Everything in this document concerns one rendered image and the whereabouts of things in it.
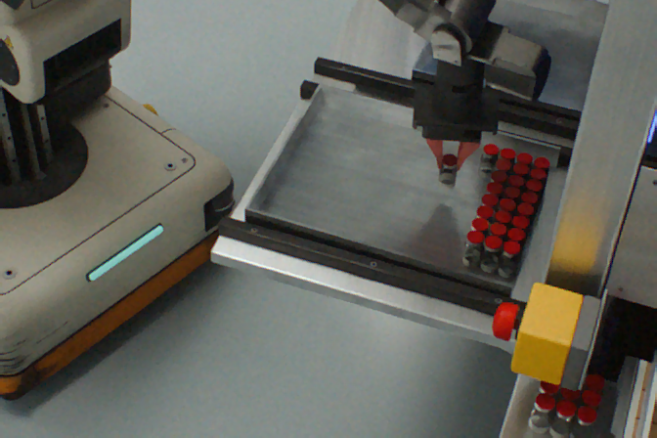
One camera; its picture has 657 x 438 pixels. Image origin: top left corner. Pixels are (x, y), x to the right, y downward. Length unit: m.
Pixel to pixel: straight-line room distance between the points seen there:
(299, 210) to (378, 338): 1.02
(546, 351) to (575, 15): 0.77
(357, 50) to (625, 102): 0.72
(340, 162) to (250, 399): 0.92
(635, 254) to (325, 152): 0.51
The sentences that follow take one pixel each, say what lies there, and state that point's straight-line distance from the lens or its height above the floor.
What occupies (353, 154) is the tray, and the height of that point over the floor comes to 0.88.
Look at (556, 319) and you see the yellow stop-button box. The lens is 1.23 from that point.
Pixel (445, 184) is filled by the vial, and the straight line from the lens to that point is 1.51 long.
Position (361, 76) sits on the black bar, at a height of 0.90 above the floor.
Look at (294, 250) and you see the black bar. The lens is 1.45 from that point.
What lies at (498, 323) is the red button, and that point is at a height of 1.01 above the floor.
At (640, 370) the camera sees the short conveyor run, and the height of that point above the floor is 0.93.
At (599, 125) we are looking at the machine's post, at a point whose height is 1.24.
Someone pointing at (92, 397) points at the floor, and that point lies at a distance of 2.44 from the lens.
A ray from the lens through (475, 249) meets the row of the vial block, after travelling 1.44.
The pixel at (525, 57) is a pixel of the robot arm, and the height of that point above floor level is 1.15.
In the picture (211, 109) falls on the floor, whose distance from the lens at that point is 3.00.
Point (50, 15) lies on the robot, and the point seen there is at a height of 0.80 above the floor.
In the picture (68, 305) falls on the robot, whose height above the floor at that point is 0.22.
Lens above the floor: 1.97
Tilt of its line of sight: 45 degrees down
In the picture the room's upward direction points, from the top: 3 degrees clockwise
